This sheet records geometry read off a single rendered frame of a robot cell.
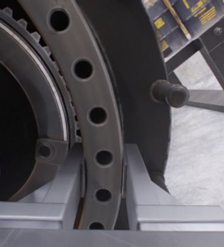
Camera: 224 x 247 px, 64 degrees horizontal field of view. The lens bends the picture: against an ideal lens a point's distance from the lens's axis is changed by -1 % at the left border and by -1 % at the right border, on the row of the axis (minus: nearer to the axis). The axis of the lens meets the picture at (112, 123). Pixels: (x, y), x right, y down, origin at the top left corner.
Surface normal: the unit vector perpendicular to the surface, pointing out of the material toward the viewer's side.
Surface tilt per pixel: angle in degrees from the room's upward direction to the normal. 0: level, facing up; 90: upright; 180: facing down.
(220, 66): 90
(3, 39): 90
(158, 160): 90
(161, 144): 90
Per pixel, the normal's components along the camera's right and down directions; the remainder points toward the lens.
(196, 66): -0.34, 0.49
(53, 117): 0.01, 0.25
